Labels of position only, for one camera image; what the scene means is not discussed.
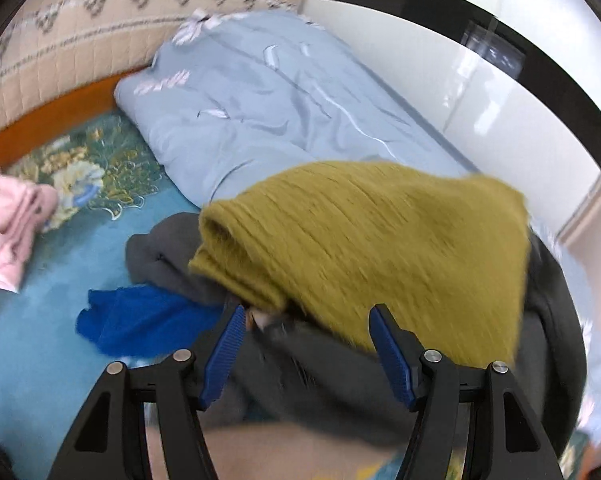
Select olive green knit sweater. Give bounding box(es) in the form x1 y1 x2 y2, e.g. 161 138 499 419
189 162 530 367

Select teal floral bed blanket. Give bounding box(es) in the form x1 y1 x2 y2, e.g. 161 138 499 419
0 112 191 479

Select royal blue garment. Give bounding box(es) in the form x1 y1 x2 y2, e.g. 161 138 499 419
76 285 223 359

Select beige garment yellow print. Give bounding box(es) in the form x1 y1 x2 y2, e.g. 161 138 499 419
200 413 400 479

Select dark grey garment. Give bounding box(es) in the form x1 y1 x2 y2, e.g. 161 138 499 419
125 212 587 452

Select pink folded garment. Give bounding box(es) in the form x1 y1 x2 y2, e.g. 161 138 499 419
0 170 58 292

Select light blue floral duvet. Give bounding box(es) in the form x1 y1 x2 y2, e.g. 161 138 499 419
115 11 473 207

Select white black wardrobe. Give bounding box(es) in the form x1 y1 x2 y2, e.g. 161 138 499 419
305 0 601 233

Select beige quilted headboard cover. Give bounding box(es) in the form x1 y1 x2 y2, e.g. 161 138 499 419
0 0 302 131

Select orange wooden bed frame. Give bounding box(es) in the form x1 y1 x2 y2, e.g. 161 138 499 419
0 70 134 167

